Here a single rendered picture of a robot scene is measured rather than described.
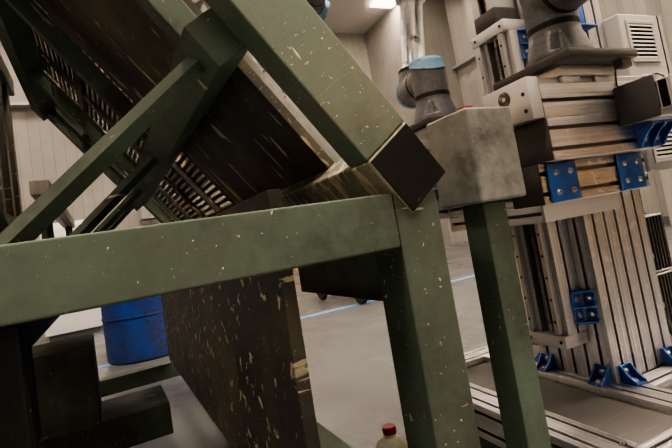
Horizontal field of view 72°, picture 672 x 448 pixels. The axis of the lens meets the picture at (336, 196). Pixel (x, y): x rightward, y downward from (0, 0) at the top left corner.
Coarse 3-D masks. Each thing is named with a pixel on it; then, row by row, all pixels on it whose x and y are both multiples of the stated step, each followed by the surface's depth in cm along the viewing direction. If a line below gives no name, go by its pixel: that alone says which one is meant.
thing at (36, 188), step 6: (42, 180) 131; (48, 180) 132; (30, 186) 129; (36, 186) 130; (42, 186) 131; (48, 186) 131; (30, 192) 129; (36, 192) 130; (42, 192) 130; (36, 198) 136; (66, 210) 191; (60, 216) 188; (66, 216) 191; (60, 222) 209; (66, 222) 213; (72, 222) 225
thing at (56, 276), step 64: (0, 256) 51; (64, 256) 54; (128, 256) 57; (192, 256) 60; (256, 256) 64; (320, 256) 68; (384, 256) 80; (0, 320) 50; (192, 320) 163; (256, 320) 91; (448, 320) 77; (0, 384) 50; (64, 384) 137; (128, 384) 239; (192, 384) 181; (256, 384) 97; (448, 384) 75
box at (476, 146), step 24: (456, 120) 87; (480, 120) 86; (504, 120) 89; (432, 144) 94; (456, 144) 88; (480, 144) 86; (504, 144) 88; (456, 168) 89; (480, 168) 85; (504, 168) 87; (456, 192) 89; (480, 192) 84; (504, 192) 87
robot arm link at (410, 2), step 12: (396, 0) 172; (408, 0) 168; (420, 0) 169; (408, 12) 168; (420, 12) 169; (408, 24) 167; (420, 24) 168; (408, 36) 167; (420, 36) 167; (408, 48) 167; (420, 48) 167; (408, 60) 167; (408, 72) 165; (396, 96) 172; (408, 96) 163; (408, 108) 173
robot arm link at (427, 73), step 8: (424, 56) 151; (432, 56) 151; (440, 56) 153; (416, 64) 152; (424, 64) 150; (432, 64) 150; (440, 64) 151; (416, 72) 152; (424, 72) 150; (432, 72) 150; (440, 72) 150; (408, 80) 158; (416, 80) 152; (424, 80) 150; (432, 80) 150; (440, 80) 150; (408, 88) 160; (416, 88) 153; (424, 88) 150; (432, 88) 149; (440, 88) 150; (448, 88) 152; (416, 96) 154
